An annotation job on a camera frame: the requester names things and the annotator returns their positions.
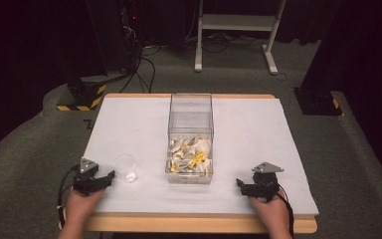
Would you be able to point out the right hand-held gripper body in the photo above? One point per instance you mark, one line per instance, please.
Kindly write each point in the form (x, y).
(265, 184)

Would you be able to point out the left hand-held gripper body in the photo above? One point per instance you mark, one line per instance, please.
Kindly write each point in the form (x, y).
(85, 177)

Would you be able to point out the clear plastic cup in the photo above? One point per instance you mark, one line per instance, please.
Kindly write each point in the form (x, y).
(126, 167)

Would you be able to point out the pile of white yellow packets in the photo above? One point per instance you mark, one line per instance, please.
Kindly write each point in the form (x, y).
(189, 155)

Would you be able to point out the clear plastic box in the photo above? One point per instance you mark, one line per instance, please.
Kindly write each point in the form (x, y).
(190, 122)

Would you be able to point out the person's right hand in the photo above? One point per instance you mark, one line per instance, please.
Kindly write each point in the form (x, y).
(270, 212)

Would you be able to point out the person's left hand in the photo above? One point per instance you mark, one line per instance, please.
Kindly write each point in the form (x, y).
(81, 207)

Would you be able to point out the white table mat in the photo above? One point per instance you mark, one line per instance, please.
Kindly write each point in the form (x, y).
(245, 139)

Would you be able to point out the wooden table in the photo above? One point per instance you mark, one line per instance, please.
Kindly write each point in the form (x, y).
(192, 224)

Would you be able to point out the black stand base yellow stripes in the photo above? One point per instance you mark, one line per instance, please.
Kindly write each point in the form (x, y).
(86, 96)

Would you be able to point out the black computer tower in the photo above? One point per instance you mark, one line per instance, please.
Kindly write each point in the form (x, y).
(129, 30)

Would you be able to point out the white metal stand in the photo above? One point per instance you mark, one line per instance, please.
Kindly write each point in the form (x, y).
(237, 22)

